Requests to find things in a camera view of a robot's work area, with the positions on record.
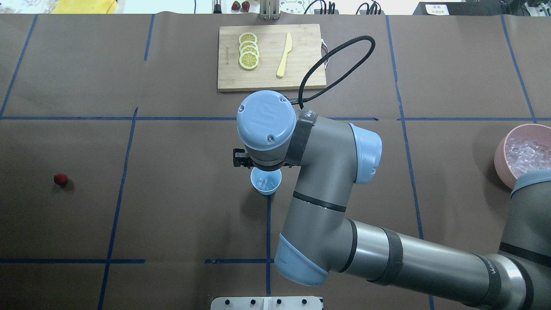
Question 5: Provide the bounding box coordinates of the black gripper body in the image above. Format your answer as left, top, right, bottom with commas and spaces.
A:
233, 149, 293, 171

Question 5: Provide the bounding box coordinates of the ice cube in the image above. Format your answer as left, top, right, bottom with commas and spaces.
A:
257, 178, 270, 191

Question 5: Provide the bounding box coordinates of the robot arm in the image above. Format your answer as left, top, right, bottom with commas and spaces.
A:
236, 90, 550, 310

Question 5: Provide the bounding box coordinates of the light blue paper cup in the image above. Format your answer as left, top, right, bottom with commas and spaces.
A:
250, 167, 283, 196

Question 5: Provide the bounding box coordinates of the pile of clear ice cubes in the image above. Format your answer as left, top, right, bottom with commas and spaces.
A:
505, 137, 551, 178

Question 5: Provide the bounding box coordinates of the bottom lemon slice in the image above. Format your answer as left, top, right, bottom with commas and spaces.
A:
238, 53, 260, 71

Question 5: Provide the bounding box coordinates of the lemon slice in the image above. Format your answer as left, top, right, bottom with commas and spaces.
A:
240, 45, 260, 56
238, 53, 260, 71
239, 40, 258, 53
238, 32, 258, 44

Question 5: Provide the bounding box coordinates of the bamboo cutting board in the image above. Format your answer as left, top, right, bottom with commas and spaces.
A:
218, 24, 322, 92

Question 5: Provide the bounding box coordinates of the top lemon slice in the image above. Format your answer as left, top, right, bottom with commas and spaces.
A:
238, 32, 258, 44

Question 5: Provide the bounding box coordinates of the yellow plastic knife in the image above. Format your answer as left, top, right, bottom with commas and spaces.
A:
276, 33, 293, 79

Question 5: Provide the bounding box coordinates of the right strawberry at table edge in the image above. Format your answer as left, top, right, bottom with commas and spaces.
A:
241, 1, 251, 12

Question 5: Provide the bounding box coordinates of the red strawberry on table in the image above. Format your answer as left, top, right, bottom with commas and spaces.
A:
53, 174, 68, 186

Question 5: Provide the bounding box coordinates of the yellow cloth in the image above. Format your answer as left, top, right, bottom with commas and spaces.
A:
52, 0, 118, 14

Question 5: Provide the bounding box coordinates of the pink bowl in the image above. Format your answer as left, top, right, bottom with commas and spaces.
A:
494, 124, 551, 189

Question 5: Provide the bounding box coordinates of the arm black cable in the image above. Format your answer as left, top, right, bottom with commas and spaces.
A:
289, 35, 376, 109

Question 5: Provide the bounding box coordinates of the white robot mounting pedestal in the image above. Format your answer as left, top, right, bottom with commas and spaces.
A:
210, 296, 325, 310

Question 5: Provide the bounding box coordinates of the aluminium frame post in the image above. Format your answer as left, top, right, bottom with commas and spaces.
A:
259, 0, 281, 20

